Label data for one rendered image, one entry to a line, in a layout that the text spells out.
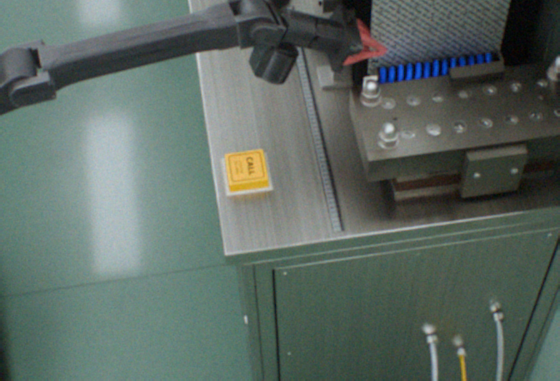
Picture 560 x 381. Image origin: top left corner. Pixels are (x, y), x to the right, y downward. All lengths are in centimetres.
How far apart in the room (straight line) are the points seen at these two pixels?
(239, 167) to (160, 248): 105
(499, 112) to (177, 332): 123
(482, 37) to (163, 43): 56
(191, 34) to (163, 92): 153
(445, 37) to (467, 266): 43
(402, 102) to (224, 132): 34
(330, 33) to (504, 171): 38
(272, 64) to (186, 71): 150
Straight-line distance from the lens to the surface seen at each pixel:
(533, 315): 222
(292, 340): 210
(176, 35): 166
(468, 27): 183
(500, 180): 182
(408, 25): 179
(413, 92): 182
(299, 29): 171
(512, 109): 182
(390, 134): 171
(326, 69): 200
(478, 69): 184
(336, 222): 181
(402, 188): 183
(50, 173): 306
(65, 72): 166
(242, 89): 199
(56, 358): 275
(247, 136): 192
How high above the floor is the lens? 242
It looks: 54 degrees down
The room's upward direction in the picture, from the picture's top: 2 degrees counter-clockwise
